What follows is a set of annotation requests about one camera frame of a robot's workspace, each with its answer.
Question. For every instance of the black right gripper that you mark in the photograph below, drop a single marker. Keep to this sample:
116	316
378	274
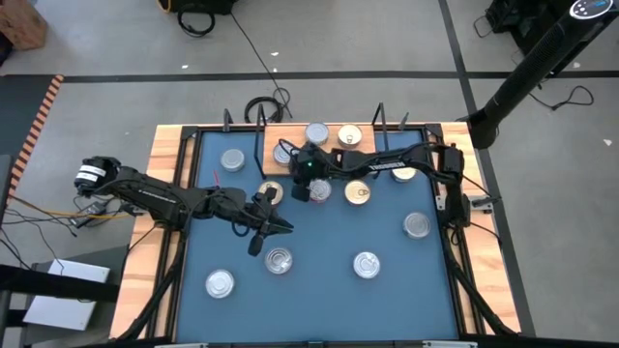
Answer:
309	171

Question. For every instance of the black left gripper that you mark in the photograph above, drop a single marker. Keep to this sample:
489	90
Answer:
237	208

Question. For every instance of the red albacore tuna can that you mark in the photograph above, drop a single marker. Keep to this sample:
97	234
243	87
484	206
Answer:
280	155
321	191
278	261
366	265

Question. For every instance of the blue tuna can gold lid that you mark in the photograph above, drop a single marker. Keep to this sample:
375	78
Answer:
357	192
264	189
349	135
403	176

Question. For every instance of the green label tuna can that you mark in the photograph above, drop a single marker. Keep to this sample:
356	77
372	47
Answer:
232	160
417	225
219	283
316	133

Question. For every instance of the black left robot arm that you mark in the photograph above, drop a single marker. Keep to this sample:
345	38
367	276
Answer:
145	191

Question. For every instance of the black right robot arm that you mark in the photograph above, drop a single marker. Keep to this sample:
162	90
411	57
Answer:
387	162

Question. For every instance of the blue table mat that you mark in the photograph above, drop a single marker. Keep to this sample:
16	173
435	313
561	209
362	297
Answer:
319	299

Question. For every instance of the metal table clamp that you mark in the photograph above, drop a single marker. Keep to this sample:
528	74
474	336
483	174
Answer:
481	202

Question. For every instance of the black power adapter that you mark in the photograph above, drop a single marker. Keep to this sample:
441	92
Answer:
92	211

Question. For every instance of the black equipment case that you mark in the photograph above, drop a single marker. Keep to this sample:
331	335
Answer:
203	5

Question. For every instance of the black metal beam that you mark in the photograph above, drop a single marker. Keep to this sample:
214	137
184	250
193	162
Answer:
58	285

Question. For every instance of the white flat box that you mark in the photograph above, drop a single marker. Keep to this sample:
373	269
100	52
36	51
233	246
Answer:
63	304

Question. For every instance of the black tower fan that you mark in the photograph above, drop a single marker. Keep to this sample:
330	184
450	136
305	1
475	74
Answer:
532	63

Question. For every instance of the black floor equipment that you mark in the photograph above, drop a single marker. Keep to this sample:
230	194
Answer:
503	14

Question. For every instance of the dark mat hazard stripe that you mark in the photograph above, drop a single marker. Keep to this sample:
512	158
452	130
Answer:
19	111

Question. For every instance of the brown wooden box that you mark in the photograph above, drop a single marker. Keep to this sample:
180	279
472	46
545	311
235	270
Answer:
19	24

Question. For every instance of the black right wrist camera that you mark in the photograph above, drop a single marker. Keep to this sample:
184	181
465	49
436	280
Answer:
308	151

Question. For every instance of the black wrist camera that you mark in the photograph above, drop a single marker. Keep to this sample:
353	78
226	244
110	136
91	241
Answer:
308	151
271	194

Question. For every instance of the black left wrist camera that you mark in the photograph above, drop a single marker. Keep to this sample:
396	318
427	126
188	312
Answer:
271	194

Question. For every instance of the black table frame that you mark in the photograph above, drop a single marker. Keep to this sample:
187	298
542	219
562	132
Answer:
208	128

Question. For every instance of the white bracket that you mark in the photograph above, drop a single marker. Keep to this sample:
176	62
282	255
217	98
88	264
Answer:
450	344
181	345

